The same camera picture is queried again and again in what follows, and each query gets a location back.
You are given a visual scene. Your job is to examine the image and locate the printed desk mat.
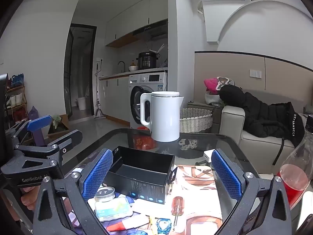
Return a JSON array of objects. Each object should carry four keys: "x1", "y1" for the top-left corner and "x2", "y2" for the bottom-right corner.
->
[{"x1": 59, "y1": 164, "x2": 223, "y2": 235}]

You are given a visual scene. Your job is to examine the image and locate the red bag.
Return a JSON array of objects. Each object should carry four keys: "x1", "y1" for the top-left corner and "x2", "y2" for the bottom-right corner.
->
[{"x1": 133, "y1": 126, "x2": 157, "y2": 151}]

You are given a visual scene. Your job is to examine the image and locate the green white packet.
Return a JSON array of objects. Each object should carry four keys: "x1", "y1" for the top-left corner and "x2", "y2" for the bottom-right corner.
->
[{"x1": 94, "y1": 197, "x2": 134, "y2": 222}]

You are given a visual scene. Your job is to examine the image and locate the orange white tube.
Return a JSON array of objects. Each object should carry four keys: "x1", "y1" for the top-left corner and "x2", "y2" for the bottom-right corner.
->
[{"x1": 106, "y1": 217, "x2": 150, "y2": 233}]

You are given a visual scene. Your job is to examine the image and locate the white patterned cloth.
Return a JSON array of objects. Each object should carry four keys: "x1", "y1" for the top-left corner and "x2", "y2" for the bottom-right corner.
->
[{"x1": 217, "y1": 77, "x2": 236, "y2": 89}]

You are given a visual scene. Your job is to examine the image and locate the range hood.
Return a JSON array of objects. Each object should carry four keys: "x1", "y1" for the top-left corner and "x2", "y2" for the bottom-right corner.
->
[{"x1": 133, "y1": 20, "x2": 169, "y2": 40}]

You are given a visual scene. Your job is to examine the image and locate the pink hat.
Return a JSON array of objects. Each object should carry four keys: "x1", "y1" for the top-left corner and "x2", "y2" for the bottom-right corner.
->
[{"x1": 204, "y1": 78, "x2": 220, "y2": 94}]

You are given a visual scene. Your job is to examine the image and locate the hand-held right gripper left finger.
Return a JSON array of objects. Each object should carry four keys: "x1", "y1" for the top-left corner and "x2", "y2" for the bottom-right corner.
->
[{"x1": 32, "y1": 148, "x2": 114, "y2": 235}]

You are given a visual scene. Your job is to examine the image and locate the wooden shoe rack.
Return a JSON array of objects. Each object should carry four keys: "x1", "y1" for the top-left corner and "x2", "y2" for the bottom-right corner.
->
[{"x1": 4, "y1": 73, "x2": 29, "y2": 123}]

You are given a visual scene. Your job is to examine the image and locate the white wall cabinets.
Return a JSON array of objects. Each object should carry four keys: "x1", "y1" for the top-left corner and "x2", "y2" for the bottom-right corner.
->
[{"x1": 105, "y1": 0, "x2": 169, "y2": 47}]

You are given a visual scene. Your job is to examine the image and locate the white flat box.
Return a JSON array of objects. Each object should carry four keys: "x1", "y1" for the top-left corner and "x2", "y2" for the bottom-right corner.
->
[{"x1": 130, "y1": 197, "x2": 175, "y2": 219}]

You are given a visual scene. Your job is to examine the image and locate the black framed glass door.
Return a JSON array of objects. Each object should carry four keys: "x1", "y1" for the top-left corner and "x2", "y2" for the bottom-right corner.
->
[{"x1": 64, "y1": 24, "x2": 97, "y2": 122}]

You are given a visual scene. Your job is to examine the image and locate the grey white bag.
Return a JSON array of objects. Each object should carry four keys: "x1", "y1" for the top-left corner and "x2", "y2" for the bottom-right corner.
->
[{"x1": 205, "y1": 92, "x2": 224, "y2": 107}]

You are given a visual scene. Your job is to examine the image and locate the brown cardboard box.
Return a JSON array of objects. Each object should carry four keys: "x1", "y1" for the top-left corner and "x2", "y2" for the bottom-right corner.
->
[{"x1": 47, "y1": 114, "x2": 70, "y2": 139}]

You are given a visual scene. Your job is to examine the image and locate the blue faceted bottle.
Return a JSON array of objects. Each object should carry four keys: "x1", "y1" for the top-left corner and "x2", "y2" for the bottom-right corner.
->
[{"x1": 155, "y1": 218, "x2": 172, "y2": 235}]

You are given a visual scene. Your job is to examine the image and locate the white washing machine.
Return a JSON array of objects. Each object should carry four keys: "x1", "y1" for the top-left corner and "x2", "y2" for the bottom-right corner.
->
[{"x1": 129, "y1": 72, "x2": 169, "y2": 129}]

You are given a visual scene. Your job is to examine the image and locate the person's left hand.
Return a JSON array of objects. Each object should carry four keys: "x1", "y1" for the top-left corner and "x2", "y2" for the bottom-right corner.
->
[{"x1": 7, "y1": 186, "x2": 41, "y2": 222}]

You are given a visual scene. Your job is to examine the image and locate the white wicker basket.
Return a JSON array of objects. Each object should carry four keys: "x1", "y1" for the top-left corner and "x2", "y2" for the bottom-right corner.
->
[{"x1": 180, "y1": 108, "x2": 213, "y2": 134}]

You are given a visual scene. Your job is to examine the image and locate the spotted dog coaster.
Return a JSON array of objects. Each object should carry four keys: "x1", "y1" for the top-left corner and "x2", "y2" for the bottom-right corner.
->
[{"x1": 178, "y1": 138, "x2": 199, "y2": 151}]

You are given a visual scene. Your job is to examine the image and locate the orange handle screwdriver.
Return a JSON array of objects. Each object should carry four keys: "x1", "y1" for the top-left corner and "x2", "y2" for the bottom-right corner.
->
[{"x1": 171, "y1": 196, "x2": 184, "y2": 232}]

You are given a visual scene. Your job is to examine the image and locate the white bucket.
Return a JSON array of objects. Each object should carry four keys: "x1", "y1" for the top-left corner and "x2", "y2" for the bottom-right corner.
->
[{"x1": 76, "y1": 97, "x2": 87, "y2": 111}]

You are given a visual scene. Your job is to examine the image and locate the purple bag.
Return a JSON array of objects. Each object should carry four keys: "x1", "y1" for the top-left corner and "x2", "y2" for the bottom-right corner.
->
[{"x1": 28, "y1": 106, "x2": 45, "y2": 146}]

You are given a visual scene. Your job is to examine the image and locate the black padded jacket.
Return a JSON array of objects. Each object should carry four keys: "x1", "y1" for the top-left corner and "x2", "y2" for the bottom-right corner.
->
[{"x1": 219, "y1": 84, "x2": 306, "y2": 148}]

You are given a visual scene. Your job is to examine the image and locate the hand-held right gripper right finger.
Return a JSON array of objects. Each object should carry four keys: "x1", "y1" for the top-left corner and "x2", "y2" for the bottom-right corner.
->
[{"x1": 211, "y1": 149, "x2": 292, "y2": 235}]

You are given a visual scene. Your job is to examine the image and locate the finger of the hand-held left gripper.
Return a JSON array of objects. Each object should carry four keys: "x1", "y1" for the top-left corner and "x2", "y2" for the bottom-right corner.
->
[
  {"x1": 14, "y1": 129, "x2": 84, "y2": 167},
  {"x1": 5, "y1": 115, "x2": 53, "y2": 150}
]

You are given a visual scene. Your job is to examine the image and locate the black cardboard box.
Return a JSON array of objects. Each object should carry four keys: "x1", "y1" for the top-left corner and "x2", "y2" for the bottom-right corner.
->
[{"x1": 101, "y1": 146, "x2": 178, "y2": 204}]

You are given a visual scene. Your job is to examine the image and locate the mop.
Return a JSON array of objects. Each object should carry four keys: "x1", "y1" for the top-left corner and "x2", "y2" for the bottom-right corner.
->
[{"x1": 94, "y1": 64, "x2": 105, "y2": 119}]

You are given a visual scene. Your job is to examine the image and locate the white charger cube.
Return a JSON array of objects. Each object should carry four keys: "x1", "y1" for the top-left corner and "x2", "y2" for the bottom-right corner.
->
[{"x1": 203, "y1": 150, "x2": 216, "y2": 163}]

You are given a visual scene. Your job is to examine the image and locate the clear bottle with red liquid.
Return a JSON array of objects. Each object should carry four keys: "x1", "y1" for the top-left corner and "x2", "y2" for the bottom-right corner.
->
[{"x1": 276, "y1": 115, "x2": 313, "y2": 207}]

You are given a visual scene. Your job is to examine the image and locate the black pressure cooker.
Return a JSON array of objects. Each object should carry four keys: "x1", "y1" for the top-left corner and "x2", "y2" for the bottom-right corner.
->
[{"x1": 136, "y1": 52, "x2": 157, "y2": 70}]

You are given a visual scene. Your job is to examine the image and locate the white base cabinet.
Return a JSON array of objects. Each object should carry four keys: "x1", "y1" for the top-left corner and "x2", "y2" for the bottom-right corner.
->
[{"x1": 99, "y1": 75, "x2": 131, "y2": 123}]

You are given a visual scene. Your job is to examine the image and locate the white electric kettle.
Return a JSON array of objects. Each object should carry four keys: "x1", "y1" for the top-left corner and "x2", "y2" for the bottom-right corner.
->
[{"x1": 140, "y1": 91, "x2": 184, "y2": 142}]

